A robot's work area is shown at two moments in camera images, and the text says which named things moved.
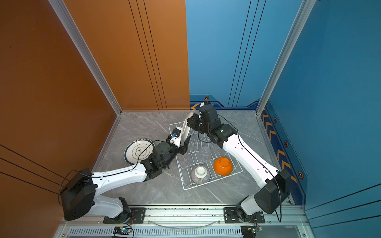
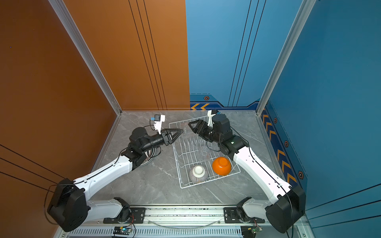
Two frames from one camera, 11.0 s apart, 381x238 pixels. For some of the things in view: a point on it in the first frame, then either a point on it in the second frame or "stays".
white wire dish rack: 202,161 stays
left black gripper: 183,149 → 170,131
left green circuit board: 124,230 stays
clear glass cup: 205,153 stays
